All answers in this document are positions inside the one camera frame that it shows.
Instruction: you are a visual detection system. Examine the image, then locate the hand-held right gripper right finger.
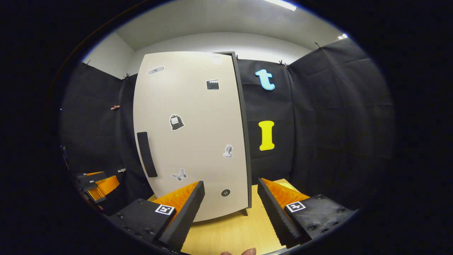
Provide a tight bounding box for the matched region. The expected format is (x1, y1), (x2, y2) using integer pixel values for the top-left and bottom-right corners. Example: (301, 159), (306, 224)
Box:
(257, 178), (356, 248)

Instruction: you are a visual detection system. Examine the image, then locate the black backdrop cloth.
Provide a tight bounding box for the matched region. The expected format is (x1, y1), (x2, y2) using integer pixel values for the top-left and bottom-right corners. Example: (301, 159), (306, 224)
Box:
(58, 37), (395, 216)

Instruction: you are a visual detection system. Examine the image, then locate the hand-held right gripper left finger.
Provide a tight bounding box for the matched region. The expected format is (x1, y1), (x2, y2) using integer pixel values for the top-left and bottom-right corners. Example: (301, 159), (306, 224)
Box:
(107, 181), (206, 253)

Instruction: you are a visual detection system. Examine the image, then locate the beige cabinet door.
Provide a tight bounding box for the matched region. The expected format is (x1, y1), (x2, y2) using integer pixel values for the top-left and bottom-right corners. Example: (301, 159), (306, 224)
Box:
(133, 51), (249, 223)

